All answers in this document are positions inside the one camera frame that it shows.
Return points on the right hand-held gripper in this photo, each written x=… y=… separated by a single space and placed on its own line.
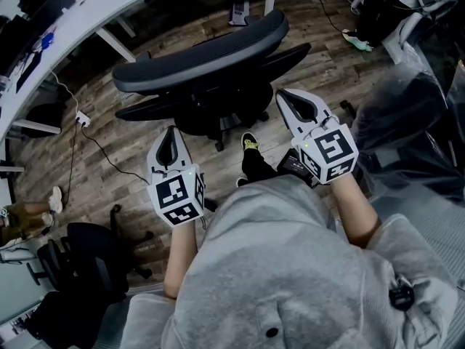
x=330 y=151

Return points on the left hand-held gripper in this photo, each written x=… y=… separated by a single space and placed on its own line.
x=178 y=195

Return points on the black mesh office chair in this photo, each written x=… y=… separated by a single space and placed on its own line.
x=200 y=56

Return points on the person's left forearm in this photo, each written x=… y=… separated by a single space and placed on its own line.
x=179 y=264

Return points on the person's right forearm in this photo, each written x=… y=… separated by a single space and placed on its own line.
x=356 y=213

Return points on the plastic-wrapped office chair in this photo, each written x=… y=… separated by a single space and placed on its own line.
x=399 y=129

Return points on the black display device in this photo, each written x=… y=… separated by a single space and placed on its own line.
x=296 y=167

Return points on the person's right black shoe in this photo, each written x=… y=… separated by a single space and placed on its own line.
x=250 y=141

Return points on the person's black shoe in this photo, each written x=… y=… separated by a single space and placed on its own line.
x=242 y=182
x=250 y=141

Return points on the person's black trousers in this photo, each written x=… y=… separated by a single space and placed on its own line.
x=259 y=167

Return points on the person's left black shoe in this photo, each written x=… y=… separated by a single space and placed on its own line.
x=242 y=182

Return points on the white power strip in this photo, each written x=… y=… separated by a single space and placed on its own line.
x=83 y=118

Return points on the purple box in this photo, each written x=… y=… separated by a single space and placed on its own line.
x=239 y=13

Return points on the person's grey hoodie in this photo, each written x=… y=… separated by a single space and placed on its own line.
x=283 y=267

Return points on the small black keyboard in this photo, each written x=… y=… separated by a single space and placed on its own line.
x=29 y=73

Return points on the white curved desk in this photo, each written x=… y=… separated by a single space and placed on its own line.
x=94 y=9

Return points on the blue object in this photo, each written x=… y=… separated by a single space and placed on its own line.
x=48 y=41

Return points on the black monitor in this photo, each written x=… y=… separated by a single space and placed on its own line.
x=47 y=2
x=18 y=46

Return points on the black clip-on device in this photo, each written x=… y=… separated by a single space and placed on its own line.
x=401 y=297

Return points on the white black striped panel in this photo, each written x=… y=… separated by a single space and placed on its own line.
x=22 y=324

